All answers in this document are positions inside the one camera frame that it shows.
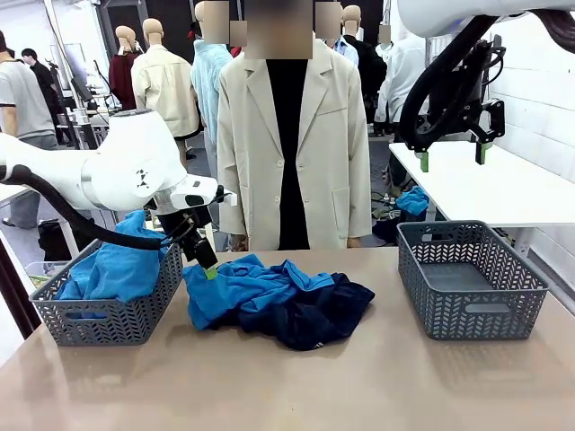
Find black bag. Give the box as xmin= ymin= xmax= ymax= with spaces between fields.
xmin=38 ymin=218 xmax=82 ymax=261

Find mannequin in cream shirt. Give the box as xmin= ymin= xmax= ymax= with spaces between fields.
xmin=130 ymin=18 xmax=202 ymax=167

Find mannequin in white shirt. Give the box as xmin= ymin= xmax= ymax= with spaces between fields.
xmin=375 ymin=33 xmax=432 ymax=136

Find mannequin in maroon top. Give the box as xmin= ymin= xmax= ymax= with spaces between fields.
xmin=109 ymin=25 xmax=146 ymax=113

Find mannequin in red jacket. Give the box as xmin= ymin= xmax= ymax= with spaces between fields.
xmin=228 ymin=20 xmax=249 ymax=59

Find mannequin in blue shirt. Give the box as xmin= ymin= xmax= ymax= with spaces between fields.
xmin=314 ymin=2 xmax=360 ymax=68

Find grey plastic woven basket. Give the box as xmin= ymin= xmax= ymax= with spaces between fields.
xmin=29 ymin=240 xmax=184 ymax=347
xmin=396 ymin=219 xmax=550 ymax=341

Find mannequin in black coat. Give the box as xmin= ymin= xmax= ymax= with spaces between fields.
xmin=341 ymin=4 xmax=388 ymax=136

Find person's left forearm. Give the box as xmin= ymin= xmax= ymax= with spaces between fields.
xmin=345 ymin=179 xmax=373 ymax=239

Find crumpled blue cloth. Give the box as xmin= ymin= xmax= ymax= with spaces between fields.
xmin=394 ymin=185 xmax=431 ymax=216

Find mannequin in light blue fleece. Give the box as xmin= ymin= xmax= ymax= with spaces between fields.
xmin=190 ymin=0 xmax=234 ymax=145

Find white table with white legs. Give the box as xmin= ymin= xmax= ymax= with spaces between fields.
xmin=388 ymin=140 xmax=575 ymax=259

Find dark clothing heap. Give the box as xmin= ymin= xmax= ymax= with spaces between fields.
xmin=371 ymin=219 xmax=401 ymax=246

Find navy blue shorts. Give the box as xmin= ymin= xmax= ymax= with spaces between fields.
xmin=210 ymin=272 xmax=376 ymax=352

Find person in grey t-shirt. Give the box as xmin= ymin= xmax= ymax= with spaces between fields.
xmin=0 ymin=31 xmax=58 ymax=230

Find person's right forearm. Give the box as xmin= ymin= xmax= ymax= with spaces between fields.
xmin=217 ymin=179 xmax=249 ymax=239

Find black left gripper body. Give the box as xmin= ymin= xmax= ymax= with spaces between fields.
xmin=156 ymin=207 xmax=213 ymax=261

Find cluttered metal workbench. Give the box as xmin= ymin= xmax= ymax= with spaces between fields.
xmin=57 ymin=92 xmax=136 ymax=149

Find person in beige coat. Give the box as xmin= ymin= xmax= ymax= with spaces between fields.
xmin=217 ymin=0 xmax=373 ymax=251

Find dark brown wooden post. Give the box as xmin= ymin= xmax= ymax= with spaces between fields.
xmin=0 ymin=231 xmax=44 ymax=338

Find black monitor on stand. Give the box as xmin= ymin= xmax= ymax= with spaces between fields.
xmin=70 ymin=75 xmax=95 ymax=104

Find person in black clothes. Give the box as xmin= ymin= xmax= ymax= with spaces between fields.
xmin=21 ymin=48 xmax=62 ymax=145

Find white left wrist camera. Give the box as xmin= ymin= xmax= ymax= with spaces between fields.
xmin=214 ymin=185 xmax=239 ymax=207

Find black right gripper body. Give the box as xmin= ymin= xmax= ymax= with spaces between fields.
xmin=429 ymin=40 xmax=491 ymax=136

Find blue top with red heart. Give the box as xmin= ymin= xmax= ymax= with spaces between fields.
xmin=182 ymin=253 xmax=336 ymax=331

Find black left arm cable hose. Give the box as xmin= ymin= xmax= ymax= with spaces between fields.
xmin=0 ymin=164 xmax=181 ymax=251

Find clear plastic box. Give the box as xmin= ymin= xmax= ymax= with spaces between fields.
xmin=24 ymin=261 xmax=62 ymax=288

